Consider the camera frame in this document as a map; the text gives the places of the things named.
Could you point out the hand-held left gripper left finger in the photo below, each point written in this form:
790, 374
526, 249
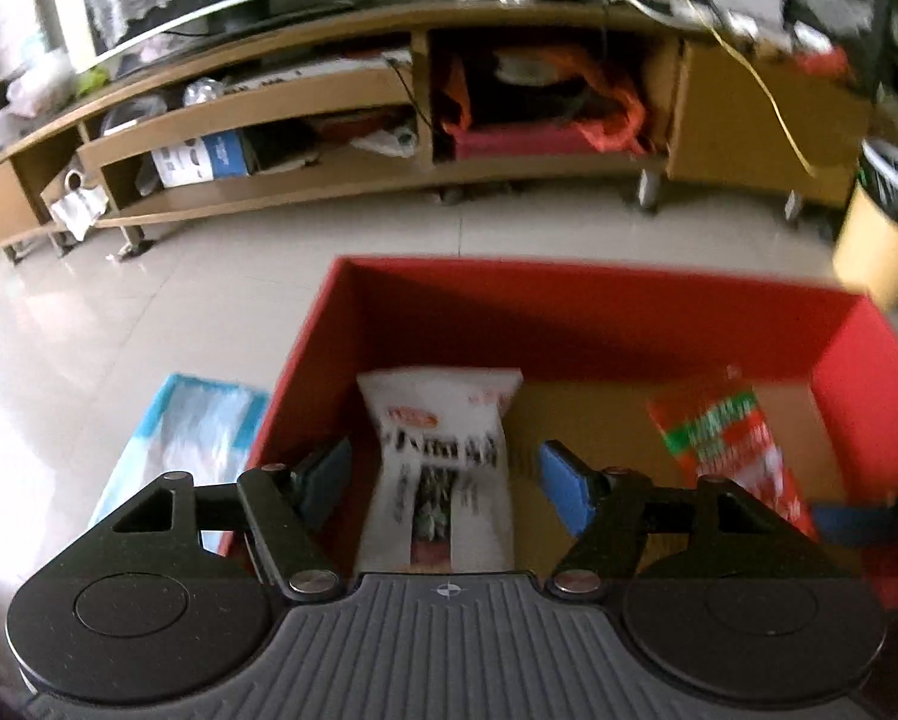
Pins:
325, 484

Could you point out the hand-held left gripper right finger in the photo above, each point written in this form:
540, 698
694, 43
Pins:
565, 487

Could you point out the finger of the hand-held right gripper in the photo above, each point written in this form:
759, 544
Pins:
857, 523

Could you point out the white black-print snack packet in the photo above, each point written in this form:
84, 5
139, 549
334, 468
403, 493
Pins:
434, 405

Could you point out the red green striped snack packet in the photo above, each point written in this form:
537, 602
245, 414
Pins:
718, 435

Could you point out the red cardboard box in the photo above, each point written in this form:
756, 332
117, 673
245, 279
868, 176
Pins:
569, 315

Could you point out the blue white checkered cloth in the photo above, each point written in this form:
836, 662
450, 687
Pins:
186, 427

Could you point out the yellow trash bin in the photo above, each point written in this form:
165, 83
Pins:
872, 247

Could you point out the flat red case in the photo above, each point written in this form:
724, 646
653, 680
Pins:
524, 141

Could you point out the blue white carton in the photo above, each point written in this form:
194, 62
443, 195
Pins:
194, 157

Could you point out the white plastic bag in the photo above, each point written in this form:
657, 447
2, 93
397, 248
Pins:
81, 206

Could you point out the orange plastic bag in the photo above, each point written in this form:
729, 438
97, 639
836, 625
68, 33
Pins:
614, 101

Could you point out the long wooden tv stand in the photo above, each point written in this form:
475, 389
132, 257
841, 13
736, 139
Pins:
329, 90

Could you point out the metal pot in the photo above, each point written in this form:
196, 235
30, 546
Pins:
527, 66

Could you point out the red plastic bag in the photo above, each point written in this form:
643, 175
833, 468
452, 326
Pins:
823, 64

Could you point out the crumpled clear plastic bag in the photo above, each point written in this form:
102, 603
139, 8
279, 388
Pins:
40, 82

